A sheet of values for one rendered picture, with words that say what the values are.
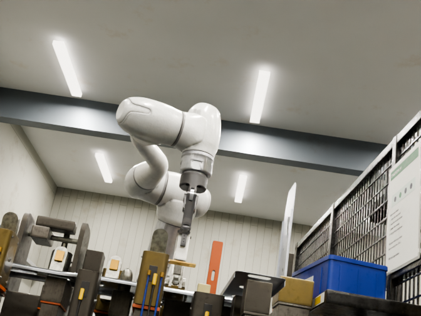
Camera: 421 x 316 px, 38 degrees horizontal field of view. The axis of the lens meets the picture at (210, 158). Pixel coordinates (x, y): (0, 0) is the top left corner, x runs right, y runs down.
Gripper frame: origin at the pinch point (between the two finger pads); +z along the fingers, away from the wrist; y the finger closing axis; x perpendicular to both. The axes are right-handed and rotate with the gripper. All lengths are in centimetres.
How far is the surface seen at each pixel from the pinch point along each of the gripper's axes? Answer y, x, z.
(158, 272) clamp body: 24.9, -4.5, 12.3
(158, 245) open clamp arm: 17.7, -5.6, 4.7
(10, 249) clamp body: 18.7, -37.7, 11.6
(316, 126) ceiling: -545, 149, -322
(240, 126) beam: -571, 55, -316
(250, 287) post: 40.3, 13.6, 15.3
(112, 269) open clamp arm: -14.2, -17.9, 5.6
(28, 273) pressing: -1.6, -37.1, 12.8
